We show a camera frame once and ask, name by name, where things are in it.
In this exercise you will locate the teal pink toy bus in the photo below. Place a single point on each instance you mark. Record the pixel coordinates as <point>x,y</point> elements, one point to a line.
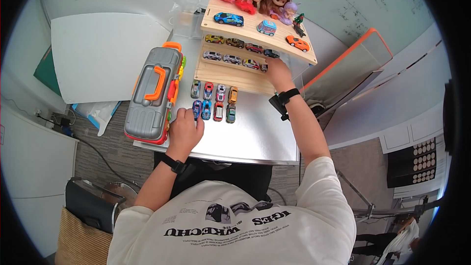
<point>266,28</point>

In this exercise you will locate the black wrist band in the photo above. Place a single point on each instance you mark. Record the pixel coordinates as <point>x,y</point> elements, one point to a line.
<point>173,163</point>
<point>290,94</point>

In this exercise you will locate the dark blue small toy car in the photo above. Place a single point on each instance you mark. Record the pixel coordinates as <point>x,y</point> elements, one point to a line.
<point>271,53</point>

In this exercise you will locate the blue and white plastic package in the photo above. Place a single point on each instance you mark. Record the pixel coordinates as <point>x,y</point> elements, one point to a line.
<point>95,112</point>

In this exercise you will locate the orange-framed grey panel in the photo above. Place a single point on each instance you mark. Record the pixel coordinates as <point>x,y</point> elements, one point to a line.
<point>349,70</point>

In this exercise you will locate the white red small toy car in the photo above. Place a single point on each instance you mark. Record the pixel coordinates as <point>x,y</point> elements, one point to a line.
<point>251,63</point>

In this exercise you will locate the person's left thumb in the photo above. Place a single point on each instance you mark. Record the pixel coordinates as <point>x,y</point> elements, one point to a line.
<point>200,126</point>

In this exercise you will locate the black chair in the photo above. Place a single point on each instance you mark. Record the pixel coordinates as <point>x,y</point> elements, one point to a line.
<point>88,202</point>

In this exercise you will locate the silver small toy car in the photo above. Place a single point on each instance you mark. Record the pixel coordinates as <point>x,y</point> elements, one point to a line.
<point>212,55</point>

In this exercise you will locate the white grey small toy car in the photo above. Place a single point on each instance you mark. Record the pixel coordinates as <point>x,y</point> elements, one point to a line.
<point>231,59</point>

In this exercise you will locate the dark camouflage small toy car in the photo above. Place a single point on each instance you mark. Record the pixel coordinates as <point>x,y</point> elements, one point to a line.
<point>235,42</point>

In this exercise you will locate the person's left hand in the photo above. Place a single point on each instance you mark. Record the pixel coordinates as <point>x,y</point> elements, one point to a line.
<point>184,134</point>

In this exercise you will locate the wooden tiered display shelf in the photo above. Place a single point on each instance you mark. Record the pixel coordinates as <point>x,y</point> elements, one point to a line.
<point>250,25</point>

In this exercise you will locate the yellow small toy car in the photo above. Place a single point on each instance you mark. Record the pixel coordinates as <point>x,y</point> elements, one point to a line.
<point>214,38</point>

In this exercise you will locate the black panel with white circles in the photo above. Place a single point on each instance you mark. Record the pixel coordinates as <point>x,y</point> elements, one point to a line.
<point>401,162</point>

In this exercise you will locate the person's left fingers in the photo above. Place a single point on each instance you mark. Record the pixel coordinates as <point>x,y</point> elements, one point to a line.
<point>177,115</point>

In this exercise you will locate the large orange toy car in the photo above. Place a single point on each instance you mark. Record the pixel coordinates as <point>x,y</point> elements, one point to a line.
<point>298,43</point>

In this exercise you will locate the white foam board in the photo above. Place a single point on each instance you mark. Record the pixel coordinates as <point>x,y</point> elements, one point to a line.
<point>99,55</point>

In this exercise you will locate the grid of miniature cars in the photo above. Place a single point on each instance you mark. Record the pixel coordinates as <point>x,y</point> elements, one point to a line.
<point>219,101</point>

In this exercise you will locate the large blue toy car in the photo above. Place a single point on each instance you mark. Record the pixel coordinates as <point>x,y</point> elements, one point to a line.
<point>229,18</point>

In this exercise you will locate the green board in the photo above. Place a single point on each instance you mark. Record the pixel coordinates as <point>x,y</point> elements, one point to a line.
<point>48,71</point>

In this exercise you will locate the person's left index finger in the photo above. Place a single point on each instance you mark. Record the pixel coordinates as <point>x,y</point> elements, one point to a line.
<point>191,113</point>

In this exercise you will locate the green and black toy figure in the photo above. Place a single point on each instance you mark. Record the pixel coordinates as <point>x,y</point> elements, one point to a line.
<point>298,25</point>

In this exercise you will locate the small purple-haired doll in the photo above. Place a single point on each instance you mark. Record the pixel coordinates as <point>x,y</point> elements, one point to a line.
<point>290,9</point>

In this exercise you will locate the doll with purple bow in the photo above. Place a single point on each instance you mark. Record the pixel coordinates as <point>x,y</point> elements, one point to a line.
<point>278,2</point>

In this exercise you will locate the metal stand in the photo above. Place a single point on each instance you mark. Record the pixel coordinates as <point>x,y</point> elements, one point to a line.
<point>370,209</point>

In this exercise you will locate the white dark small toy car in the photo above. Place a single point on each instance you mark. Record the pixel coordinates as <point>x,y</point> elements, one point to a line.
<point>263,68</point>

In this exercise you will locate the person's legs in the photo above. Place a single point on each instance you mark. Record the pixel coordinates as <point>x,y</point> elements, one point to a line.
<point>228,176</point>

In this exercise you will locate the clear plastic container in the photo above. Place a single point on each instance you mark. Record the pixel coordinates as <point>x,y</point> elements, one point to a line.
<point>186,20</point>

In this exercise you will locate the person's body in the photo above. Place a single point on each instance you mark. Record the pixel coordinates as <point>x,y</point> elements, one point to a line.
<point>228,235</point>

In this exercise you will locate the person's right hand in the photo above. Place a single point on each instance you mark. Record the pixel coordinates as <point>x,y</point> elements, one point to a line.
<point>281,77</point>

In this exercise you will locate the person's right fingers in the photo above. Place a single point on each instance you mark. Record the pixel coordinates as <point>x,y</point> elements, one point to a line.
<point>271,67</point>

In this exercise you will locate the glass whiteboard with writing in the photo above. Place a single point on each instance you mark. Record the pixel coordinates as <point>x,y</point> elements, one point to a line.
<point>368,0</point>

